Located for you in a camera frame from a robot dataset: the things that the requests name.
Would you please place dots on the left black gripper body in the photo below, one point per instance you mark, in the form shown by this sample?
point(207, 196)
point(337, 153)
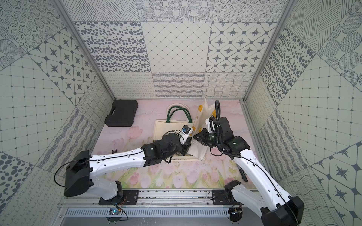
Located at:
point(184, 147)

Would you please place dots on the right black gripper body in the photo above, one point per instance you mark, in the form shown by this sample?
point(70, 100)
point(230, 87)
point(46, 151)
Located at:
point(210, 139)

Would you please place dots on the green handled floral tote bag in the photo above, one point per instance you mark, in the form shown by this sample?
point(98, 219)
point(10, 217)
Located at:
point(198, 123)

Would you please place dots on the starry night canvas tote bag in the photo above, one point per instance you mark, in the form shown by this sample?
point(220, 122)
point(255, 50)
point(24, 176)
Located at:
point(179, 105)

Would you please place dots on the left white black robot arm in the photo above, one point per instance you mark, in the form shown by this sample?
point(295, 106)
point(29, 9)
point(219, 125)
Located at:
point(84, 172)

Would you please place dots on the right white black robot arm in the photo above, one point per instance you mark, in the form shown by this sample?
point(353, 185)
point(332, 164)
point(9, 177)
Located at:
point(288, 211)

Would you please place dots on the black plastic tool case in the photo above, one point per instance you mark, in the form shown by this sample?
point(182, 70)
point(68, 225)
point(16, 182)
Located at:
point(122, 113)

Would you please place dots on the right small circuit board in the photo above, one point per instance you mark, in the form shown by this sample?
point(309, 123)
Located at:
point(235, 214)

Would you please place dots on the small circuit board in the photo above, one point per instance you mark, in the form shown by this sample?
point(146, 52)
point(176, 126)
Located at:
point(235, 214)
point(114, 212)

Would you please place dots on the left small circuit board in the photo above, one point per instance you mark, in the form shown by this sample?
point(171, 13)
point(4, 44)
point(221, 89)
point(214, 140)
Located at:
point(114, 212)

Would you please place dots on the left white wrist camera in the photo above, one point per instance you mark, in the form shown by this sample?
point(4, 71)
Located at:
point(186, 131)

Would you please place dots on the aluminium rail frame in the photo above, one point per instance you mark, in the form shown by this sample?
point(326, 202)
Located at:
point(197, 197)

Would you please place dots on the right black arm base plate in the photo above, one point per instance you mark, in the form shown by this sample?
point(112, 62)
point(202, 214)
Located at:
point(222, 197)

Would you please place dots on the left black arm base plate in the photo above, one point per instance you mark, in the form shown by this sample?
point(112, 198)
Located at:
point(128, 197)

